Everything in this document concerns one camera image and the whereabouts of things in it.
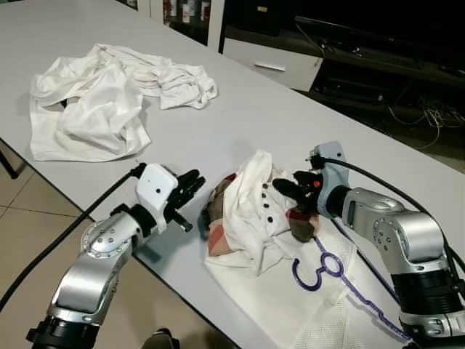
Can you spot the black robot foot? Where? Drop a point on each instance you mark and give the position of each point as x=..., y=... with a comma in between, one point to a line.
x=160, y=340

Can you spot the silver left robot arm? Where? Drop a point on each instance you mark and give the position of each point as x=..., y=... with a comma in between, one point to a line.
x=94, y=269

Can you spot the white polo shirt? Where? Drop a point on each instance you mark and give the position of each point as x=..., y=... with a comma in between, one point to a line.
x=251, y=218

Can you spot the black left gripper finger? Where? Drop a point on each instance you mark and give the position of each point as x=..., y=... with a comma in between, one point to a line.
x=188, y=179
x=196, y=190

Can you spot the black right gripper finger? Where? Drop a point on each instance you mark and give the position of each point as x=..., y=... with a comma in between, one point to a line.
x=293, y=198
x=289, y=187

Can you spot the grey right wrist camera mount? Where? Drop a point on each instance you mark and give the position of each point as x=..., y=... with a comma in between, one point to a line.
x=330, y=156

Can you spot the white glass door cabinet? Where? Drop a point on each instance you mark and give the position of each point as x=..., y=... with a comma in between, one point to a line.
x=216, y=22

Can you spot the black set-top box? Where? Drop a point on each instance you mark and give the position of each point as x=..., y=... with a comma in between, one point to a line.
x=352, y=89

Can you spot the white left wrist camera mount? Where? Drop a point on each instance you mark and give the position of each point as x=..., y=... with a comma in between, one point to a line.
x=156, y=185

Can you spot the blue plastic hanger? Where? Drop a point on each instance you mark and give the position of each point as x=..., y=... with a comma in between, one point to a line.
x=296, y=276

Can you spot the white drawer TV bench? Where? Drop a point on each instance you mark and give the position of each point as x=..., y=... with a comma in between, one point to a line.
x=272, y=65

